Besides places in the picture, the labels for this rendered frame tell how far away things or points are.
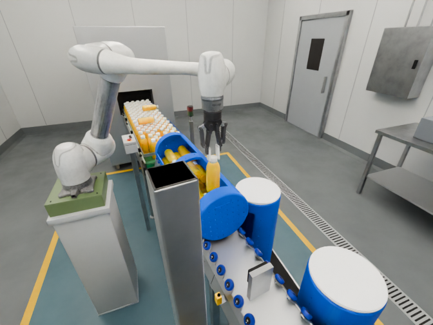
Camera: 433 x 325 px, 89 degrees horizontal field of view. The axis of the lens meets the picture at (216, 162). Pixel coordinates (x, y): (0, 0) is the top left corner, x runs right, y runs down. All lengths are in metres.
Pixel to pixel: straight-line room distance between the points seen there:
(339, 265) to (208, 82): 0.90
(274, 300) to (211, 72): 0.92
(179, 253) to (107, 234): 1.27
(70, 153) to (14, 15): 4.95
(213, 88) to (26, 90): 5.70
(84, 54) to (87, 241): 1.07
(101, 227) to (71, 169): 0.40
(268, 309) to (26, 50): 6.00
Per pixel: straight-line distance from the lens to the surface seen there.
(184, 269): 0.40
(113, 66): 1.07
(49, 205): 1.52
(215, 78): 0.86
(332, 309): 1.06
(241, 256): 1.18
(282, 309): 1.07
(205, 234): 1.12
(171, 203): 0.30
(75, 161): 1.43
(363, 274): 1.14
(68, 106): 6.22
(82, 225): 1.57
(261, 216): 1.36
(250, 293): 1.02
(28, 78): 6.28
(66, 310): 2.41
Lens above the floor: 1.86
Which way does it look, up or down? 29 degrees down
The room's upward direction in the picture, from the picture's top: 1 degrees counter-clockwise
